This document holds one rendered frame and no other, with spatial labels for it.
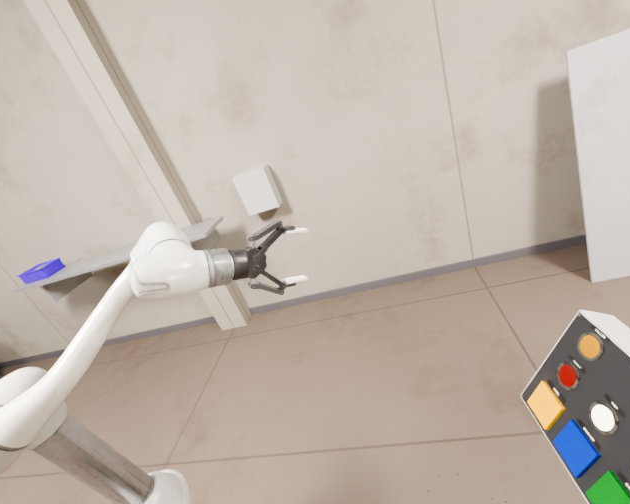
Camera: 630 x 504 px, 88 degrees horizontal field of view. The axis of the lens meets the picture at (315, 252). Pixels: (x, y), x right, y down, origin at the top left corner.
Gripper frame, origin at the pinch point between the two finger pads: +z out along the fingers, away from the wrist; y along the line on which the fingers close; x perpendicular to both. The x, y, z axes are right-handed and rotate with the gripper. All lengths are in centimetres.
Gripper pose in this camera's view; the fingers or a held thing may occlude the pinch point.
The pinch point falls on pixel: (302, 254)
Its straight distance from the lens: 89.1
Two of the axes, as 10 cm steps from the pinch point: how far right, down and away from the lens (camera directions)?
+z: 8.6, -1.3, 5.0
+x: -5.1, -2.2, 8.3
